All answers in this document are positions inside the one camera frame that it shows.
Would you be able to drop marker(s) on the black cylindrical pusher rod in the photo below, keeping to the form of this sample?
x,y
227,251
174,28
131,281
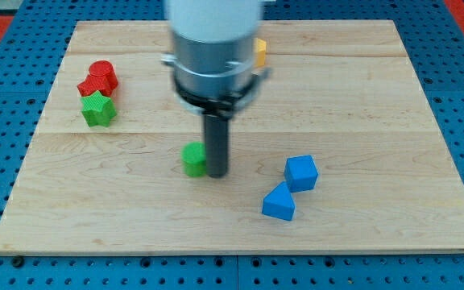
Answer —
x,y
216,139

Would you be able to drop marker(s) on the light wooden board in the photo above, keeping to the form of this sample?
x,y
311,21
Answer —
x,y
342,91

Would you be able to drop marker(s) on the blue triangular prism block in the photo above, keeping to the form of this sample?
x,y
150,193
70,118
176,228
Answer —
x,y
278,203

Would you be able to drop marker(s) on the blue cube block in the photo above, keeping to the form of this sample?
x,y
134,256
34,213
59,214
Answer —
x,y
300,173

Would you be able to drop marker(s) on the yellow block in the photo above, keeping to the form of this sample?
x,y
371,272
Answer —
x,y
260,52

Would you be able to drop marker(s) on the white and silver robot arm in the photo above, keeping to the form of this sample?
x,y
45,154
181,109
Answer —
x,y
213,66

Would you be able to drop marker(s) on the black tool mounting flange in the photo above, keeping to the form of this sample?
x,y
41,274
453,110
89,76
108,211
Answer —
x,y
224,106

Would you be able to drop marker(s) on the green cylinder block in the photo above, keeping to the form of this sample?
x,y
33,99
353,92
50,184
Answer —
x,y
194,159

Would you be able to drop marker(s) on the green star block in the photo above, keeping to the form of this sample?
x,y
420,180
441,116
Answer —
x,y
97,109

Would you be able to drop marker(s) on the red cylinder block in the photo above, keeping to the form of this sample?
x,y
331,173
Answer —
x,y
103,68

